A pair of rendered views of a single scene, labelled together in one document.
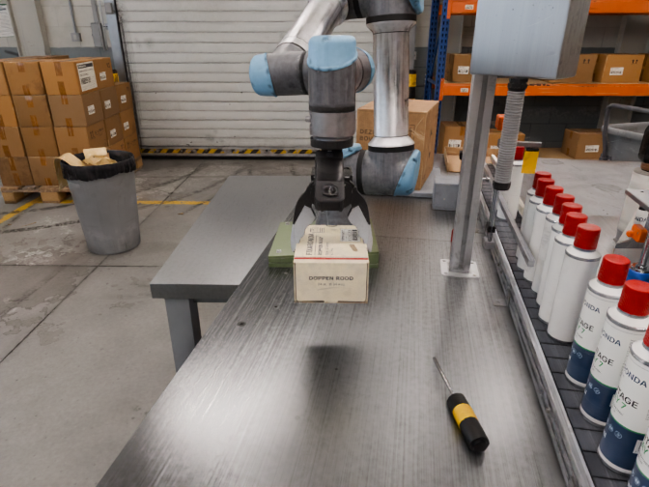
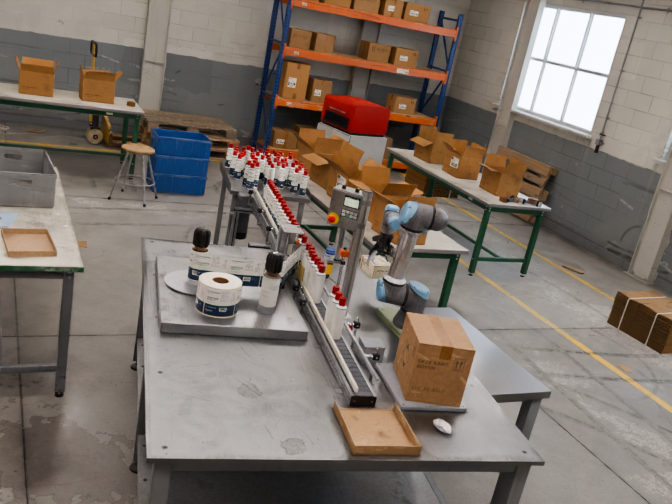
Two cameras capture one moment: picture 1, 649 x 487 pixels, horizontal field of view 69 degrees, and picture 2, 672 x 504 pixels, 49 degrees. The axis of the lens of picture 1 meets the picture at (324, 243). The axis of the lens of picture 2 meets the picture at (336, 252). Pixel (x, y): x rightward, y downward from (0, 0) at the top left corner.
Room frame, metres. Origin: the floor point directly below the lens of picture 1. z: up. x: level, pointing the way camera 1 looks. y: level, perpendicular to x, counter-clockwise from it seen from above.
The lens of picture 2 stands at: (4.04, -2.08, 2.33)
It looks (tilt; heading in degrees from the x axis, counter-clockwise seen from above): 19 degrees down; 151
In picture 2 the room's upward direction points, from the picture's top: 12 degrees clockwise
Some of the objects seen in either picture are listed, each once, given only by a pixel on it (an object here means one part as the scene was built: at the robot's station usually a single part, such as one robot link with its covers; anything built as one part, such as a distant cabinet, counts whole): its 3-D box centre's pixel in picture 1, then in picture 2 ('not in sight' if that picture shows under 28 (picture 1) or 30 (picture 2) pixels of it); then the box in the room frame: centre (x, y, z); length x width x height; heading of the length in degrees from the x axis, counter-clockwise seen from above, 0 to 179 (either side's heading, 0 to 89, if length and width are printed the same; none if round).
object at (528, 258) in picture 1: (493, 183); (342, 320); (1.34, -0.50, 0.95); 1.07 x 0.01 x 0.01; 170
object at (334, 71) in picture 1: (332, 73); (390, 215); (0.79, -0.01, 1.30); 0.09 x 0.08 x 0.11; 161
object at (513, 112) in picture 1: (509, 135); (340, 242); (0.91, -0.35, 1.18); 0.04 x 0.04 x 0.21
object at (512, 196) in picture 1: (512, 183); (332, 306); (1.25, -0.51, 0.98); 0.05 x 0.05 x 0.20
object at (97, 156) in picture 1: (97, 173); not in sight; (3.07, 1.51, 0.50); 0.42 x 0.41 x 0.28; 179
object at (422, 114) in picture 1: (398, 141); (432, 358); (1.78, -0.28, 0.99); 0.30 x 0.24 x 0.27; 160
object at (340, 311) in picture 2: not in sight; (339, 318); (1.38, -0.54, 0.98); 0.05 x 0.05 x 0.20
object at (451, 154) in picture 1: (475, 159); (375, 426); (2.03, -0.66, 0.85); 0.30 x 0.26 x 0.04; 170
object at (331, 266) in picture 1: (331, 261); (376, 267); (0.76, -0.01, 0.99); 0.16 x 0.12 x 0.07; 179
